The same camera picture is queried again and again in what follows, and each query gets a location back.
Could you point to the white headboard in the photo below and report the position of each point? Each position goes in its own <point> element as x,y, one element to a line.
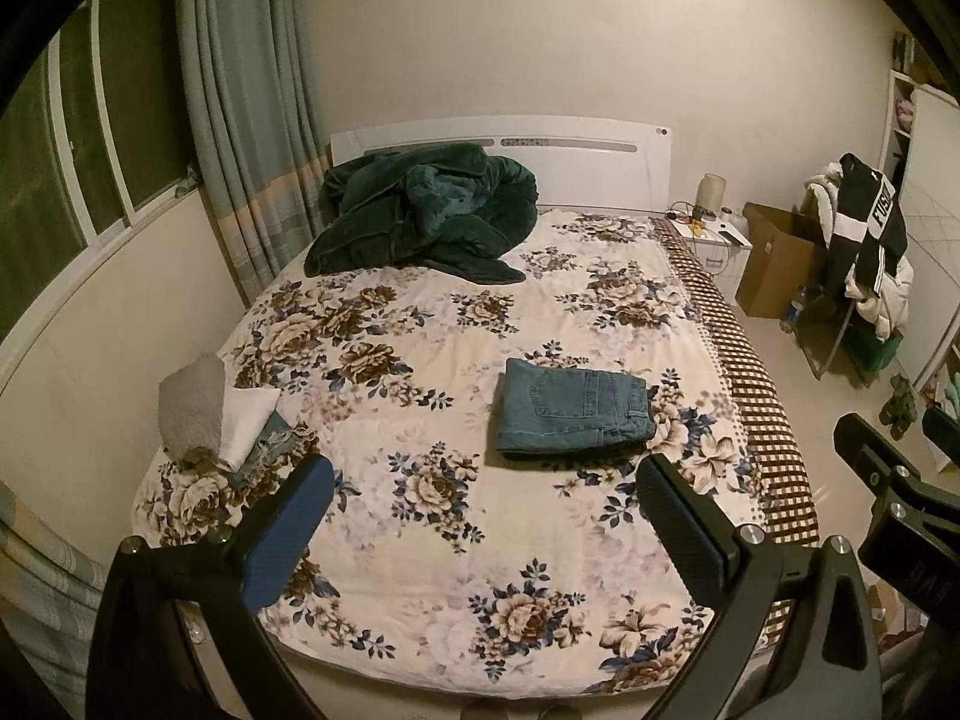
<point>585,157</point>

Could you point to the grey folded cloth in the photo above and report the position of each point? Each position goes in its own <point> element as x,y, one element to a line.
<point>191,409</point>

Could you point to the light blue jeans pants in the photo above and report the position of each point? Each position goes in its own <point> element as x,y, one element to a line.
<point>570,405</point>

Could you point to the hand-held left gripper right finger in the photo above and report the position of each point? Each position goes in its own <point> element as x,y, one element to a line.
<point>686,536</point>

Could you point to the green storage box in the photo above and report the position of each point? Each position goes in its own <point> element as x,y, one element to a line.
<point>881,352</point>

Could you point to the white nightstand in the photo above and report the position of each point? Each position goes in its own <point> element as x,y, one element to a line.
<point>724,262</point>

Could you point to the striped teal fabric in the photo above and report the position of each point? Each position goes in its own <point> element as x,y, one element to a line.
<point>45,585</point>

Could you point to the white wardrobe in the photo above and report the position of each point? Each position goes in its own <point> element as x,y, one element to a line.
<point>930,187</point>

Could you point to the cream fleece garment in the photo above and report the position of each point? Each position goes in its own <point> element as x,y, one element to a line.
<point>821,195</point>

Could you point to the plastic water bottle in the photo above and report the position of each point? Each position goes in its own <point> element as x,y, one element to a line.
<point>793,311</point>

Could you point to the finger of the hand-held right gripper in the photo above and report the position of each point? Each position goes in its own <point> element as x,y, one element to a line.
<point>943,431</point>
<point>874,450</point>

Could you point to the blue fringed cloth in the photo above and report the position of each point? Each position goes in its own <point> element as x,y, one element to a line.
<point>277,450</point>

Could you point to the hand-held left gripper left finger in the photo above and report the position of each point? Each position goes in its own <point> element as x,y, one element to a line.
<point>289,536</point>

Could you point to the white folded cloth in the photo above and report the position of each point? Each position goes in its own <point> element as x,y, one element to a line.
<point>244,424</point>

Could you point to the pair of dark shoes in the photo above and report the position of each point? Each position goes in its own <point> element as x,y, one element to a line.
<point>898,405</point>

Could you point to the brown checked blanket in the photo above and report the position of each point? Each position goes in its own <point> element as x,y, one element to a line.
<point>765,427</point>

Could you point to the white framed window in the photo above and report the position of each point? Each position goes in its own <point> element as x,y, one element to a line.
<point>67,150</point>

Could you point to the teal striped curtain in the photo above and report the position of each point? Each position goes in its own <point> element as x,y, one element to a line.
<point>240,105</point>

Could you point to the dark metal chair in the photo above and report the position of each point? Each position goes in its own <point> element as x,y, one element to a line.
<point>832,337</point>

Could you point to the large closed cardboard box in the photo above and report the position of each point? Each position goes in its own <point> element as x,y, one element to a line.
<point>776,270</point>

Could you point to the black and white jacket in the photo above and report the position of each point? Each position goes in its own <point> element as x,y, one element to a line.
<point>862,217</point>

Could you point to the dark green fleece blanket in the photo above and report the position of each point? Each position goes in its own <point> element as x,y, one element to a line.
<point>420,210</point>

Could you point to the beige table lamp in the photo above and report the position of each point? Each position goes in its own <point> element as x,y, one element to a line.
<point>712,193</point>

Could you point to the bed with floral sheet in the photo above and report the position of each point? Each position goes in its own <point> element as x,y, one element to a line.
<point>450,360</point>

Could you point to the small white jar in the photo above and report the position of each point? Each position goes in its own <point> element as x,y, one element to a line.
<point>734,219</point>

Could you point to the white puffy jacket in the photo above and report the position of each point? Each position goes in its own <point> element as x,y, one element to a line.
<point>885,307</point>

